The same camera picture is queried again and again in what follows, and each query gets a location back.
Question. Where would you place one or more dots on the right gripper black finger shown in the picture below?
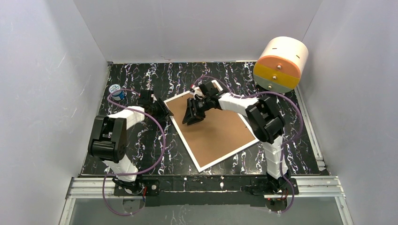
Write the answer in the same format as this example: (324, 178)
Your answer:
(195, 118)
(190, 109)

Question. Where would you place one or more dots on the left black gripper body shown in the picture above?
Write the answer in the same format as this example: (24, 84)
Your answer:
(158, 107)

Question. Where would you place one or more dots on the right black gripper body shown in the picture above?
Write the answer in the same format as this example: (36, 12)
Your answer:
(196, 107)

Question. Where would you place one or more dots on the white picture frame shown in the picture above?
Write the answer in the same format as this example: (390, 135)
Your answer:
(192, 155)

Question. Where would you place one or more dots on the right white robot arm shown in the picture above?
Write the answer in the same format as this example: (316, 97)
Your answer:
(264, 119)

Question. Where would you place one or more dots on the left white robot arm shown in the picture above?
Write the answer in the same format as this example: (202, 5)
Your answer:
(108, 140)

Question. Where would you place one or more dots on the small blue lidded jar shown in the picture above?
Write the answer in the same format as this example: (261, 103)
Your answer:
(117, 93)

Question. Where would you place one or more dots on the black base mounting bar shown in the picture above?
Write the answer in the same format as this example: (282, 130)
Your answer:
(253, 190)

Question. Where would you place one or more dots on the white cylindrical drawer unit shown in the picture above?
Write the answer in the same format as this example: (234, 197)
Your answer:
(281, 64)

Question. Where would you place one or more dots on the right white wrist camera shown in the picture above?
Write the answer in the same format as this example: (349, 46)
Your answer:
(196, 93)

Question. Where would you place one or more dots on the aluminium rail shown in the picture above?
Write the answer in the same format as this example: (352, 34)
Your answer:
(308, 186)

